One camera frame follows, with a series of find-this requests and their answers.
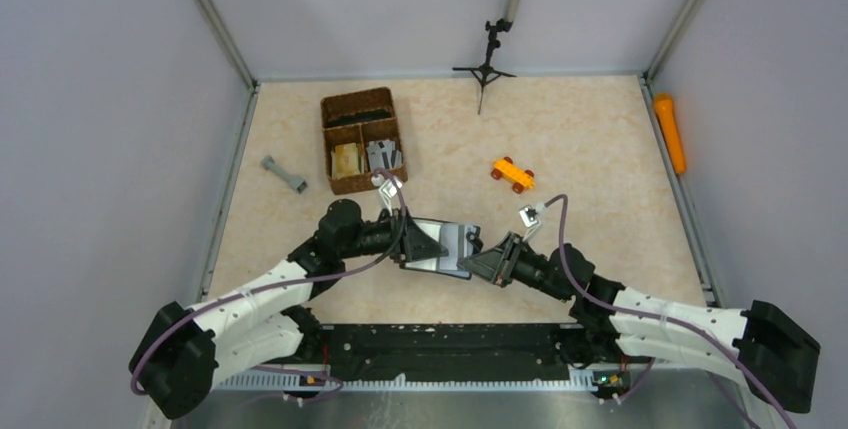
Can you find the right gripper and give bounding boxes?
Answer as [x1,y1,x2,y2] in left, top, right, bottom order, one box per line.
[458,231,572,302]

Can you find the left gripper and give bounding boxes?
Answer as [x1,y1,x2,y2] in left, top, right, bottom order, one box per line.
[340,205,448,263]

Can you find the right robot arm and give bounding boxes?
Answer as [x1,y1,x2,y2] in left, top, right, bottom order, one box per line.
[458,233,821,414]

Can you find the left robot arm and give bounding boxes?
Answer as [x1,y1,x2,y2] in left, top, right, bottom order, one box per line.
[128,199,476,419]

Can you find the gold cards in basket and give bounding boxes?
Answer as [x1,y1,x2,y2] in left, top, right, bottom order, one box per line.
[331,142,366,180]

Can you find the orange toy brick car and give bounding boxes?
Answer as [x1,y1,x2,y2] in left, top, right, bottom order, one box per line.
[490,156,536,194]

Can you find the brown wicker basket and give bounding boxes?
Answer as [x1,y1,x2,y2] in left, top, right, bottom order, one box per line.
[320,86,408,195]

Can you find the grey plastic connector piece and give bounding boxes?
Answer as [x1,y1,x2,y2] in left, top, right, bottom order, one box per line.
[260,155,308,194]

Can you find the black mini tripod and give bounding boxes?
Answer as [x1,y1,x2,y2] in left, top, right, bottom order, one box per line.
[451,18,516,115]

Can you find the orange flashlight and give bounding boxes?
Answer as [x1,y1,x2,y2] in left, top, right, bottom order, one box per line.
[653,93,687,175]

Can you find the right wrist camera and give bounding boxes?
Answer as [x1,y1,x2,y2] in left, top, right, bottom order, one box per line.
[519,203,547,241]

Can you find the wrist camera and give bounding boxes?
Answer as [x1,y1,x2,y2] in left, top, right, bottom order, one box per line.
[371,174,402,211]
[519,203,547,241]

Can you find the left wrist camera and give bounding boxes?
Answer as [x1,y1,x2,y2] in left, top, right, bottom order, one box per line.
[371,174,402,211]

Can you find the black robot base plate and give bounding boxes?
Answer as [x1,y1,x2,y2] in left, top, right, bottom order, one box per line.
[298,323,654,384]

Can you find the white slotted cable duct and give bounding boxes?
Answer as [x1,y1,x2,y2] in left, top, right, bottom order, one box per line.
[217,370,598,393]

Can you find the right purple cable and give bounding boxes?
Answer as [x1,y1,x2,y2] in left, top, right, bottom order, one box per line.
[539,194,803,429]

